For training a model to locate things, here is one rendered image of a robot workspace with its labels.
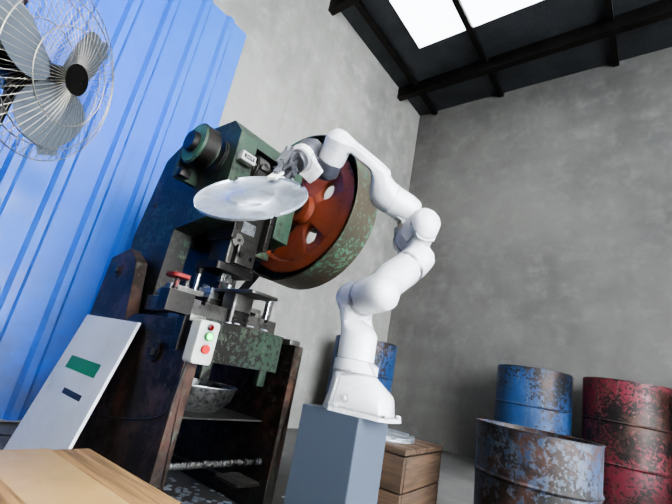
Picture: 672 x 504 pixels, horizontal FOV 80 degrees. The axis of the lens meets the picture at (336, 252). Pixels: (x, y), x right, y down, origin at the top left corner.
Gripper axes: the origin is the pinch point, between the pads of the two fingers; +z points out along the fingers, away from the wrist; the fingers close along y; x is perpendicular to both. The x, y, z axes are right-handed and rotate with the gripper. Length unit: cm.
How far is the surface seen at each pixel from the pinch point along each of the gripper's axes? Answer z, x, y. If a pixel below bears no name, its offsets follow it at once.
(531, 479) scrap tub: 15, 87, -86
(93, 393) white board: 28, -60, -74
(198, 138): -41, -49, 0
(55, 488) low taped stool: 82, -1, -18
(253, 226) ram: -43, -29, -38
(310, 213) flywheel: -79, -14, -44
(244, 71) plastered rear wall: -231, -116, 11
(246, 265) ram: -28, -27, -49
